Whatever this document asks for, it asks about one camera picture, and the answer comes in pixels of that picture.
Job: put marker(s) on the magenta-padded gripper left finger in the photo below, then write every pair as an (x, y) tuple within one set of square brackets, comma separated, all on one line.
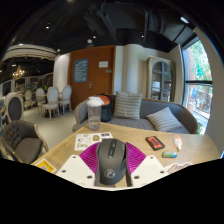
[(80, 165)]

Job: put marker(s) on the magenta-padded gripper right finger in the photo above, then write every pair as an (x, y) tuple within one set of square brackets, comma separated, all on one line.
[(143, 165)]

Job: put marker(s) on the dark grey computer mouse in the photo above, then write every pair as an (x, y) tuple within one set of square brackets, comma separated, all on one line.
[(111, 160)]

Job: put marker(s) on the white printed leaflet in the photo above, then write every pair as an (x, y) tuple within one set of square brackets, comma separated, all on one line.
[(86, 140)]

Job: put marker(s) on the small green pack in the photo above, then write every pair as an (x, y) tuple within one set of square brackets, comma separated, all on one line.
[(170, 154)]

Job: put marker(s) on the yellow square sticker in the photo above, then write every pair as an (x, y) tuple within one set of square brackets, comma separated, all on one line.
[(46, 165)]

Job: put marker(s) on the small white correction tape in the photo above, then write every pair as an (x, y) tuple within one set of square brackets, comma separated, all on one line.
[(177, 142)]

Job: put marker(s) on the leaning striped cushion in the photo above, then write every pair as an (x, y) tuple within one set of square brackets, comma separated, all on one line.
[(164, 120)]

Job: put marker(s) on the clear white-lidded shaker bottle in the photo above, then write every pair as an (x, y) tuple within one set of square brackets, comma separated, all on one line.
[(94, 115)]

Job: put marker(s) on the grey sofa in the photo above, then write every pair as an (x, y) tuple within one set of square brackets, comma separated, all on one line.
[(153, 108)]

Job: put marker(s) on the grey tufted armchair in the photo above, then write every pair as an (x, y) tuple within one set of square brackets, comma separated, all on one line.
[(23, 141)]

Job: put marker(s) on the black and orange bag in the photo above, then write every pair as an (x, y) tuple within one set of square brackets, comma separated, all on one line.
[(107, 110)]

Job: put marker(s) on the upright striped cushion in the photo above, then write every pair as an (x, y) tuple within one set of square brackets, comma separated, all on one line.
[(127, 105)]

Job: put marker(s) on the group of white chairs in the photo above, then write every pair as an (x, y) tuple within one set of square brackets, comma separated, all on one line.
[(51, 100)]

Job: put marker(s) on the brown wooden door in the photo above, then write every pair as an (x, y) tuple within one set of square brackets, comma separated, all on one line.
[(98, 83)]

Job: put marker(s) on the dark-backed oval chair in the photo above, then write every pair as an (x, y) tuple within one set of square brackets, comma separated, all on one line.
[(15, 108)]

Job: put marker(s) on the glass-door cabinet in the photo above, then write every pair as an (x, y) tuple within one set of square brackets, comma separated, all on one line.
[(161, 80)]

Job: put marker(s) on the blue poster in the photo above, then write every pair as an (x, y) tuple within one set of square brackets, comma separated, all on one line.
[(80, 70)]

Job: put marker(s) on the large window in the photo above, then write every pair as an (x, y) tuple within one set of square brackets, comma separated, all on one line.
[(198, 86)]

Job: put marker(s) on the white door sign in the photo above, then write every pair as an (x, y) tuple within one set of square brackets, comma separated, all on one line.
[(103, 64)]

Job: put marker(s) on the chandelier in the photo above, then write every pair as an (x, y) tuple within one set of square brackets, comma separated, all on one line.
[(18, 73)]

